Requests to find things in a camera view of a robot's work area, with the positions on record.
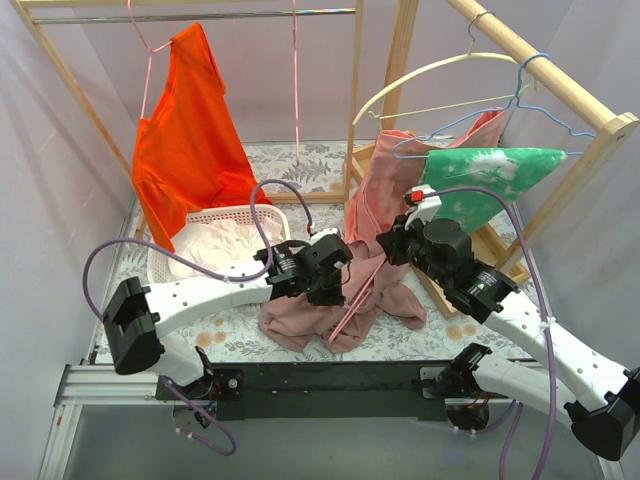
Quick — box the dusty pink t shirt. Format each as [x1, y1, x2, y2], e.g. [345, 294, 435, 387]
[258, 240, 426, 353]

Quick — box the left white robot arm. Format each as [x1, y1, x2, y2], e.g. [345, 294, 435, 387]
[102, 231, 352, 400]

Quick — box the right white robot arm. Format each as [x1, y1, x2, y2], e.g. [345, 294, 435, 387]
[376, 215, 639, 461]

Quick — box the salmon pink shirt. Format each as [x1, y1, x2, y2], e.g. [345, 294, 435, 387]
[343, 107, 506, 246]

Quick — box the green tie dye shirt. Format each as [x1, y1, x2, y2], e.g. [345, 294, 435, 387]
[420, 147, 567, 233]

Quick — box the orange t shirt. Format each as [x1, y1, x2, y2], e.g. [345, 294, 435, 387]
[131, 22, 274, 255]

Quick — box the cream plastic hanger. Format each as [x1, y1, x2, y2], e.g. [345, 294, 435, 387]
[351, 10, 517, 126]

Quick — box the pink hanger holding orange shirt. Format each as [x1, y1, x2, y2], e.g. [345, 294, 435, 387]
[126, 0, 172, 119]

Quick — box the pink hanger seen edge on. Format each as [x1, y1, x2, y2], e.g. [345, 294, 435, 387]
[291, 0, 301, 165]

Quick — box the floral table mat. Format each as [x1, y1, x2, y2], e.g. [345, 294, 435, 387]
[94, 140, 544, 364]

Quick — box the white plastic laundry basket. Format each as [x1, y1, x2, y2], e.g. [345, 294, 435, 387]
[147, 203, 292, 284]

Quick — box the pale pink cloth in basket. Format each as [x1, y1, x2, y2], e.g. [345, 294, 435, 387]
[173, 219, 264, 273]

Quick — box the black base bar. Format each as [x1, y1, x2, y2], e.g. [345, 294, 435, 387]
[180, 360, 477, 421]

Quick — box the right wooden clothes rack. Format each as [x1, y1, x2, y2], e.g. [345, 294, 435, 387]
[349, 0, 640, 321]

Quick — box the wooden clothes rack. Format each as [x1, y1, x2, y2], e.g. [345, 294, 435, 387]
[9, 0, 366, 240]
[349, 0, 640, 321]

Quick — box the left wooden clothes rack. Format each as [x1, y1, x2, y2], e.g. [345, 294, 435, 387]
[9, 0, 366, 240]

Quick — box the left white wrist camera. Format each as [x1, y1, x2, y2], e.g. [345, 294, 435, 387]
[309, 227, 340, 245]

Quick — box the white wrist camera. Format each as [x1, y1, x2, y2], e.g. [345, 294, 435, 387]
[309, 227, 340, 245]
[404, 184, 442, 230]

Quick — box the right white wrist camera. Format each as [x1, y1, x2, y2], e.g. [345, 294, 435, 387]
[404, 184, 442, 230]

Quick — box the blue wire hanger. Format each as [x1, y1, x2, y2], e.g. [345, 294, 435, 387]
[391, 52, 596, 160]

